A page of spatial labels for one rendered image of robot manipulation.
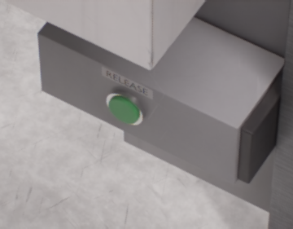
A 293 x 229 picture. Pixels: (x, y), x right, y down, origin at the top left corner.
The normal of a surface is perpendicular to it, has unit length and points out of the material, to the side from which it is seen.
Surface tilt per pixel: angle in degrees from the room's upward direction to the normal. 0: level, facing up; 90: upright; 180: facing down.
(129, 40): 90
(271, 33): 90
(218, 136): 90
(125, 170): 0
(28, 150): 0
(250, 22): 90
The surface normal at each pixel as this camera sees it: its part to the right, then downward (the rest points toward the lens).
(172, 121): -0.52, 0.68
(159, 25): 0.85, 0.41
